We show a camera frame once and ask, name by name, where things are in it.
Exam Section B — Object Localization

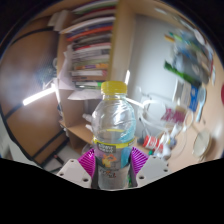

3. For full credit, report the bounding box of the pink box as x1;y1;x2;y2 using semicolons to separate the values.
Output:
161;108;188;125

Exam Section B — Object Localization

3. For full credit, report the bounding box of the red and white canister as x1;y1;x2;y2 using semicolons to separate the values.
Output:
142;134;163;149

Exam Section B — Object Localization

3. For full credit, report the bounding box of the grey shaker bottle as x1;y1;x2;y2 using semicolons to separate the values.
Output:
173;53;204;81

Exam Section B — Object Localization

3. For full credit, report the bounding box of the white desk lamp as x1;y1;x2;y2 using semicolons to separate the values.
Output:
123;69;181;111

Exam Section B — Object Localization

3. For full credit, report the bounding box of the light blue hairbrush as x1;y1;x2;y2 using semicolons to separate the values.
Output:
194;86;208;124

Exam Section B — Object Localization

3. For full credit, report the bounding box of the white and blue carton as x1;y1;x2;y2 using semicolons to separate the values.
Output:
174;79;201;113

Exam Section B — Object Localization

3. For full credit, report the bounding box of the ceiling light tube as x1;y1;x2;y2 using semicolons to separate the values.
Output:
22;86;56;107

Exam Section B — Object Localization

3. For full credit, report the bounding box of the clear yellow-capped drink bottle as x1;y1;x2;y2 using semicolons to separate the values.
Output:
91;80;138;191

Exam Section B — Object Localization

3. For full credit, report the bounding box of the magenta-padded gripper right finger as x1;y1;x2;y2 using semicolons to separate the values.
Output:
129;146;172;189

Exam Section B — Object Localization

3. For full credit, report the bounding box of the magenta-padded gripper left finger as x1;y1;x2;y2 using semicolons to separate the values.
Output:
55;148;96;189

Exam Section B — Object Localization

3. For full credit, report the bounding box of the wooden shelf unit with books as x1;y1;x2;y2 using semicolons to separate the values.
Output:
46;0;141;154

